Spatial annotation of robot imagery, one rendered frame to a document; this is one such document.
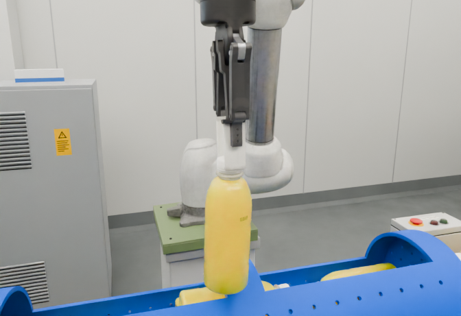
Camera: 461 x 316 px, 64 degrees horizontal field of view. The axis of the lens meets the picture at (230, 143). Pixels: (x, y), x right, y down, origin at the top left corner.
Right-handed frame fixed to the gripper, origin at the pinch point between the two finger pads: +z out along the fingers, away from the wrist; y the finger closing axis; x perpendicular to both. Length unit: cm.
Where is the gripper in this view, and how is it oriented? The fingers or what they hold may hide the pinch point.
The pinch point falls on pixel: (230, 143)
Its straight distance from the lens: 54.3
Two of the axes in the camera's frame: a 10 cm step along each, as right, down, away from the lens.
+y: 2.5, 2.1, -9.4
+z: 0.2, 9.7, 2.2
